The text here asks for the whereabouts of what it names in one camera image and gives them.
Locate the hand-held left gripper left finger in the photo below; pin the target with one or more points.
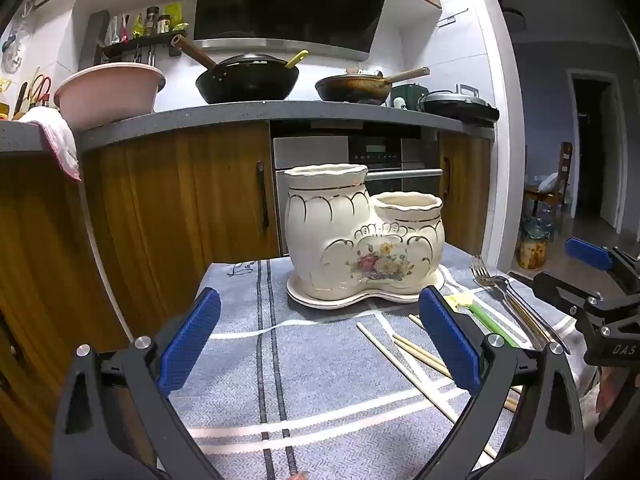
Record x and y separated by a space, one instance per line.
192 340

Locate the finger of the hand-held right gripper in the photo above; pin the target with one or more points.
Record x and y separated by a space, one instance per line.
560 287
587 253

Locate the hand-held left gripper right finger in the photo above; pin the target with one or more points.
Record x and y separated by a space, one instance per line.
447 340

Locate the wooden chopstick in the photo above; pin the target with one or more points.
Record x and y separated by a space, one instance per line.
425 362
400 366
420 352
416 321

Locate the yellow green plastic spoon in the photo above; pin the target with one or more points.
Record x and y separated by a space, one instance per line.
492 327

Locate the silver metal spoon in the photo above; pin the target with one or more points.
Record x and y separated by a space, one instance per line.
502 282

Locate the gold metal fork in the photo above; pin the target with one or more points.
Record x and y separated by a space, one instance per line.
482 272

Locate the cream floral ceramic utensil holder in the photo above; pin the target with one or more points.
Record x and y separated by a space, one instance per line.
325 240

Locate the person's right hand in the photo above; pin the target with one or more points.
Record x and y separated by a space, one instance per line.
607 392

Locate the glass jar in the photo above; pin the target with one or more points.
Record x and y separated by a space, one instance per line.
532 250

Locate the white cushion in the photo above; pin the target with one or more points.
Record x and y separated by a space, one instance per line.
548 181

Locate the wooden chair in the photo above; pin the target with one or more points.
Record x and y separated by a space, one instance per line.
565 170

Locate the cream ceramic drip tray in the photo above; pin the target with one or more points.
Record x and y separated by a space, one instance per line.
310 301

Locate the grey plaid tablecloth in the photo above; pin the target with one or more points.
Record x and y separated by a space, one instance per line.
325 385

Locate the narrow wooden cabinet door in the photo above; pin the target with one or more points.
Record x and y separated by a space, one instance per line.
470 185

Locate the wooden cabinet side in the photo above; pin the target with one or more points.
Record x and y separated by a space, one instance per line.
40 260

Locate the built-in oven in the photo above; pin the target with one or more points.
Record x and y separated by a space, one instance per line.
310 152

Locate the grey stone countertop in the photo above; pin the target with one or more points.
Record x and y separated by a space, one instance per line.
225 112

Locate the pink dish cloth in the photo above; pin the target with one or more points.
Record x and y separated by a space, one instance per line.
60 145

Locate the green pot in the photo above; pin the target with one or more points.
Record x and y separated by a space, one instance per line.
407 96

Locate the round ceiling light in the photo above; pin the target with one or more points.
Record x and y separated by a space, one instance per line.
514 15

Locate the pink plastic basin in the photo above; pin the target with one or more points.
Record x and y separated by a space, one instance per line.
110 95

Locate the black wok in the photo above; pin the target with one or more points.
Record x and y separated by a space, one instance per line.
245 85

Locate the brown frying pan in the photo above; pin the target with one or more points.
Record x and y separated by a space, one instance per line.
350 89

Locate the yellow spatula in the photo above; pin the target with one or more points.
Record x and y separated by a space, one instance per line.
296 59

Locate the small spice jar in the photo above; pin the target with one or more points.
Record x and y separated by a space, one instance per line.
163 24

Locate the dark spice jar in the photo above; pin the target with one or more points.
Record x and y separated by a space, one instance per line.
151 20

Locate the yellow seasoning packet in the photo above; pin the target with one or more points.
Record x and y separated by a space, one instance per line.
175 12

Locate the black range hood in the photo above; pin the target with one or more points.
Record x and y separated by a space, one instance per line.
290 0

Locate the black wall spice rack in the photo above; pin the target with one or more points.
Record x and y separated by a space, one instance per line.
130 42

